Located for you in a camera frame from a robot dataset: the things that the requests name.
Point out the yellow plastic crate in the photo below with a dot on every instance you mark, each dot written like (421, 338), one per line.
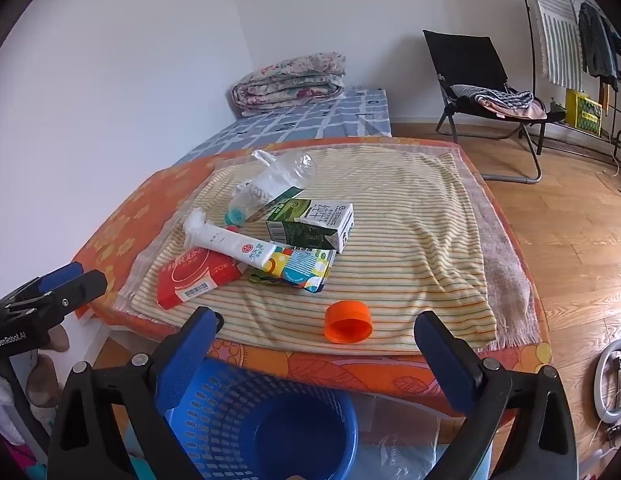
(583, 112)

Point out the blue checkered bed sheet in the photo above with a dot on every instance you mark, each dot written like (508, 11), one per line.
(310, 117)

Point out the orange plastic cap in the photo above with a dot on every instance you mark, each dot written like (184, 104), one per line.
(348, 330)

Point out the folded floral quilt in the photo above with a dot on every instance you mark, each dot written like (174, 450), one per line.
(290, 85)

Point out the grey striped towel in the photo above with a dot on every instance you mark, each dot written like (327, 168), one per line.
(555, 35)

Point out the green milk carton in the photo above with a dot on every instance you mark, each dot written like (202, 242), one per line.
(320, 215)

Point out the red tissue packet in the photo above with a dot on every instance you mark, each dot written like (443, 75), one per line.
(190, 275)

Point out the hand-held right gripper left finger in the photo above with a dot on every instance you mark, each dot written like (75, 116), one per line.
(188, 355)

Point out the black folding chair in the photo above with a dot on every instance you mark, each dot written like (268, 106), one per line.
(465, 60)

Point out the magenta cloth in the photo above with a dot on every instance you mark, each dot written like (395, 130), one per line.
(25, 455)

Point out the black drying rack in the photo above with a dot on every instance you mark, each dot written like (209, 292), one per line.
(532, 45)

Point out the clear plastic bottle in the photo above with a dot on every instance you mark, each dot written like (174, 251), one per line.
(285, 175)

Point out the dark striped garment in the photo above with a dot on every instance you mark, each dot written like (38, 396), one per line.
(500, 96)

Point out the orange floral bed sheet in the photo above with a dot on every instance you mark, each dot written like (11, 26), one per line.
(125, 225)

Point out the blue plastic basket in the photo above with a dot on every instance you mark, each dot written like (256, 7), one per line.
(290, 440)

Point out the green logo snack wrapper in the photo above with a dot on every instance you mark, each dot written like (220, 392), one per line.
(305, 270)

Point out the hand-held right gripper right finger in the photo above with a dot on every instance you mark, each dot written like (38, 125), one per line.
(443, 360)

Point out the clear plastic floor bag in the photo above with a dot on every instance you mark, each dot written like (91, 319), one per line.
(405, 445)

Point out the pink garment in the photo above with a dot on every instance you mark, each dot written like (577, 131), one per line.
(515, 112)

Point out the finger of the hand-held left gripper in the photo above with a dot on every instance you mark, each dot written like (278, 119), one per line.
(60, 275)
(85, 287)

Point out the white squeeze tube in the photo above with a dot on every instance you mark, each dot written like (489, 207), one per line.
(230, 245)

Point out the brown soft object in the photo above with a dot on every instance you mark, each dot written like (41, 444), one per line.
(43, 382)

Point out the dark hanging clothes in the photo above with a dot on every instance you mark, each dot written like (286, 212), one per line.
(595, 40)

